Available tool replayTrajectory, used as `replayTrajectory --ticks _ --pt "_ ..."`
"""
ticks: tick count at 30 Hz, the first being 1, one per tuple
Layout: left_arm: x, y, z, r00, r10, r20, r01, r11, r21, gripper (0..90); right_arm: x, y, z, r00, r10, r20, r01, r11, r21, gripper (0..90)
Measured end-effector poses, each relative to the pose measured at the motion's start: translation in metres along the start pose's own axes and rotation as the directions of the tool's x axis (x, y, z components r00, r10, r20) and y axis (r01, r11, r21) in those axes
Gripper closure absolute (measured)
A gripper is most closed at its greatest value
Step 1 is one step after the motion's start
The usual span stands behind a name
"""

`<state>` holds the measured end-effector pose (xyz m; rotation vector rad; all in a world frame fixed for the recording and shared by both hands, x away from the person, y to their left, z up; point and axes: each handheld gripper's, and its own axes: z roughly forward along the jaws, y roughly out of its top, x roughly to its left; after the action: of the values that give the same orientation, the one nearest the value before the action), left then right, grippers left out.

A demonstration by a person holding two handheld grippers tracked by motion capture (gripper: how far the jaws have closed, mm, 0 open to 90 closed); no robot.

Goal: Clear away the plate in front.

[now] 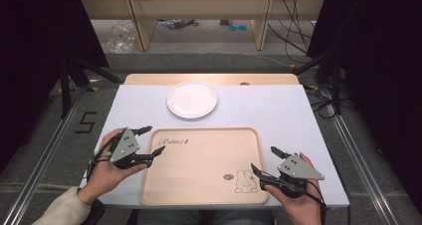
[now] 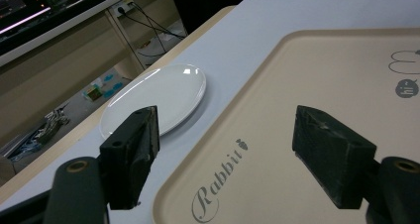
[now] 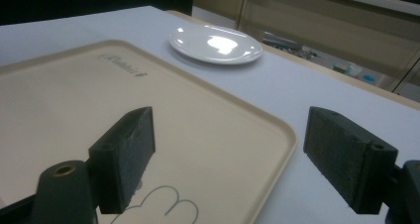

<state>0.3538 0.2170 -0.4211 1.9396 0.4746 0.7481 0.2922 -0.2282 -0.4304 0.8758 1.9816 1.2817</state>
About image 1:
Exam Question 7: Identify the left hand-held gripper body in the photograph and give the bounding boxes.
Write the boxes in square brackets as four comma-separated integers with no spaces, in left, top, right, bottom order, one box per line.
[108,126,149,170]

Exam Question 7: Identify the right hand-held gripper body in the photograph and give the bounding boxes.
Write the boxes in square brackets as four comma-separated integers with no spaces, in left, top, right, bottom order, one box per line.
[277,152,326,199]

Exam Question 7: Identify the person's left hand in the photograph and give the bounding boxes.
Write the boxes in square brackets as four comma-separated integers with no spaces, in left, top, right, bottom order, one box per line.
[77,127,148,206]

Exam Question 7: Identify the person's right hand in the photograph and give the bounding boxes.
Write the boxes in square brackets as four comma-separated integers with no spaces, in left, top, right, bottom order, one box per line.
[264,152,328,225]

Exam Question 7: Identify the beige tray with rabbit print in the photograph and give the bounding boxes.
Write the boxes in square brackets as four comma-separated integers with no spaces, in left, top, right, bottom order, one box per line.
[139,126,270,206]

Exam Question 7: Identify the white round plate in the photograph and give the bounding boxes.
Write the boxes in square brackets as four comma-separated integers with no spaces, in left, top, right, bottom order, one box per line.
[166,81,219,120]

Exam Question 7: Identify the black metal stand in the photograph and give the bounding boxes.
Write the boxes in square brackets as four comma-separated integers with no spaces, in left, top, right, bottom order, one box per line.
[292,35,346,116]
[59,54,122,119]

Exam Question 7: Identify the clear plastic bag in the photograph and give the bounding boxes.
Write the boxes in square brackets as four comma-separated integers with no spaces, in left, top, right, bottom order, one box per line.
[105,20,137,55]

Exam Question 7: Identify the dark curtain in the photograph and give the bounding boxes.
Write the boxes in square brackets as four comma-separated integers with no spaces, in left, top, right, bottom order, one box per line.
[307,0,422,216]
[0,0,110,173]

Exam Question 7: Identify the blue round objects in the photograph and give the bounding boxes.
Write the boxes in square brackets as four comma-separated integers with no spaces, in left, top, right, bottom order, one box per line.
[227,24,249,33]

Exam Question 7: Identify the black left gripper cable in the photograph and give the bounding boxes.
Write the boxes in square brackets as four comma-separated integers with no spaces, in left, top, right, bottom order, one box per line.
[86,130,124,183]

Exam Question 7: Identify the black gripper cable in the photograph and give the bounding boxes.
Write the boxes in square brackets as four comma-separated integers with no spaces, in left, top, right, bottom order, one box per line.
[86,130,124,183]
[304,179,328,225]

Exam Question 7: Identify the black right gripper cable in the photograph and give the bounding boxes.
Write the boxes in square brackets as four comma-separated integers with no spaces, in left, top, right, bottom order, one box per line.
[304,179,328,225]

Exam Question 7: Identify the silver metal floor rail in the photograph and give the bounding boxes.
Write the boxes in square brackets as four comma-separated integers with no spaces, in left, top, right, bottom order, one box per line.
[2,91,88,225]
[326,102,399,225]

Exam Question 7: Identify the black floor cables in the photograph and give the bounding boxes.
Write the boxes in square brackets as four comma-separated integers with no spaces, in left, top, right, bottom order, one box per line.
[267,0,332,64]

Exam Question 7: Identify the light wooden desk frame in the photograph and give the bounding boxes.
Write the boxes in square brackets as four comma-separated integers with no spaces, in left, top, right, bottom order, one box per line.
[79,0,327,53]

